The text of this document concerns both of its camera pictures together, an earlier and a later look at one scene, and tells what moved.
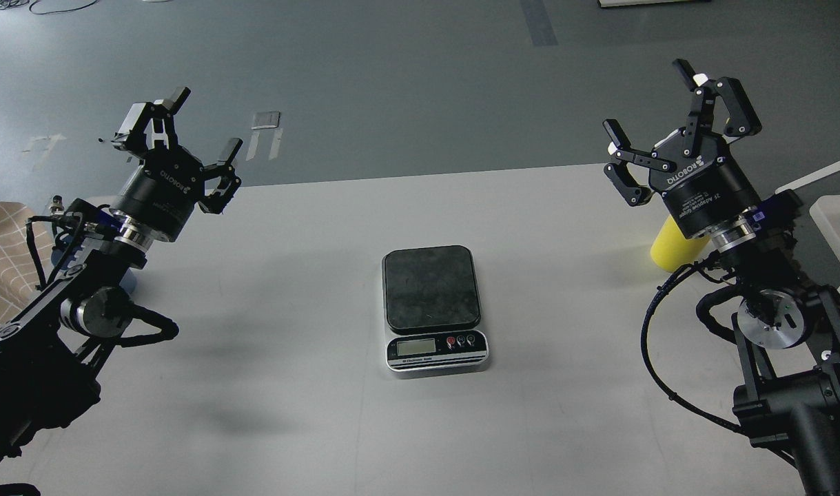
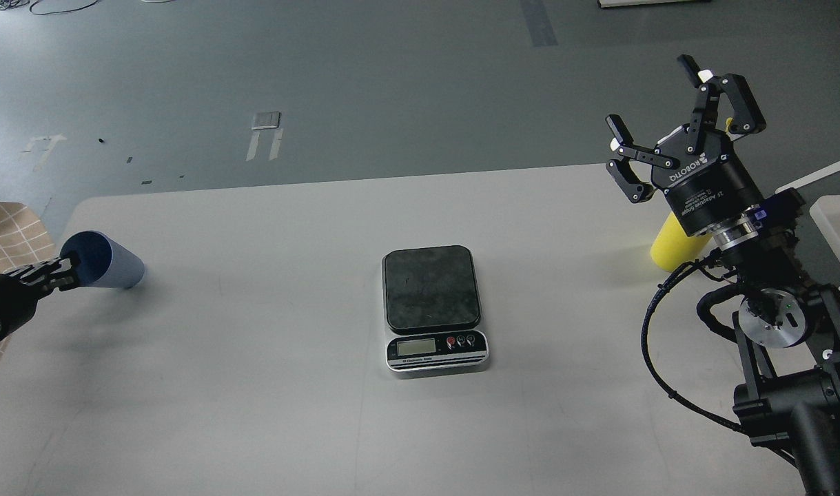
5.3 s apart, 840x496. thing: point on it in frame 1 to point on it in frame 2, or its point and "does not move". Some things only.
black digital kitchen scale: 432,311 does not move
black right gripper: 705,187 does not move
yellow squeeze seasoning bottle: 671,250 does not move
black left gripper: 161,194 to 10,302
